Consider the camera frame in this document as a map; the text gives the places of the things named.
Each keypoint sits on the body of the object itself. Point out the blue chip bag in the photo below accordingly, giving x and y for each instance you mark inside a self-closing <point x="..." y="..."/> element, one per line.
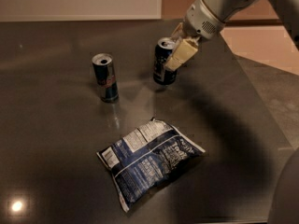
<point x="145" y="158"/>

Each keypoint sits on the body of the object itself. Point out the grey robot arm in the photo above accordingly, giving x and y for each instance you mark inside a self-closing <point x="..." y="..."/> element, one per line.
<point x="286" y="10"/>

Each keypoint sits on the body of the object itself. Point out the redbull can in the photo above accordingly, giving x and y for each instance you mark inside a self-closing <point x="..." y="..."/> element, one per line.
<point x="103" y="68"/>

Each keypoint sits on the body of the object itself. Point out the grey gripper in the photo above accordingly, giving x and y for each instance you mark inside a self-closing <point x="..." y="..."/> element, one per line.
<point x="198" y="21"/>

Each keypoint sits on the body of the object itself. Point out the pepsi can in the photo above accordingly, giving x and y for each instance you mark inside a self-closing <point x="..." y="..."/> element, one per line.
<point x="163" y="49"/>

